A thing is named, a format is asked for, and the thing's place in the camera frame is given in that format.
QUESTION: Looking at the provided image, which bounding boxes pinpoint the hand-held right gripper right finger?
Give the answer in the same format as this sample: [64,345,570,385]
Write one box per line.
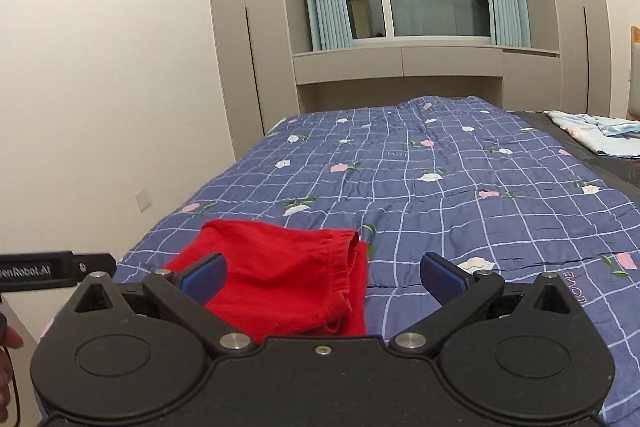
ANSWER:
[391,252,574,355]

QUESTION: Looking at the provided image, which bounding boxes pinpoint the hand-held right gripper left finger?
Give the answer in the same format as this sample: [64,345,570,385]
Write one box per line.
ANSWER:
[75,252,254,356]

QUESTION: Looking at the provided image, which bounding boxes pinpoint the red pants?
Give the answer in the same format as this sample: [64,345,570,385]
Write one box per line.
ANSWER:
[162,219,370,344]

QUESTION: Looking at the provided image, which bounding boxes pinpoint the person's left hand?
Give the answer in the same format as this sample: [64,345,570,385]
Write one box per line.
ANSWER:
[0,314,25,408]

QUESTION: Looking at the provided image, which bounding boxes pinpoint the blue checked floral quilt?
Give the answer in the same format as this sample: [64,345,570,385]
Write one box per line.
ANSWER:
[40,96,640,427]

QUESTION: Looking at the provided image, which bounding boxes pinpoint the dark bed sheet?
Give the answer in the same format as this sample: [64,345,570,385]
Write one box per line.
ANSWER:
[505,109,640,200]

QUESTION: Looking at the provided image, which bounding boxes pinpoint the light blue patterned cloth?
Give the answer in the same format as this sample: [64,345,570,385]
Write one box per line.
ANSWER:
[544,110,640,158]

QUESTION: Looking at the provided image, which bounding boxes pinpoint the beige window sill cabinet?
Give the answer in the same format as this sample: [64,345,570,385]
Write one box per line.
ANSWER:
[291,45,561,114]

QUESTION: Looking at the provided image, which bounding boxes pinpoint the beige wardrobe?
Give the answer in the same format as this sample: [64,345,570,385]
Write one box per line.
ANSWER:
[203,0,313,162]
[507,0,613,120]

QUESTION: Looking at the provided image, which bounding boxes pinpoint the grey padded headboard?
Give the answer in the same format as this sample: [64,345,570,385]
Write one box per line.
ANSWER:
[626,26,640,120]

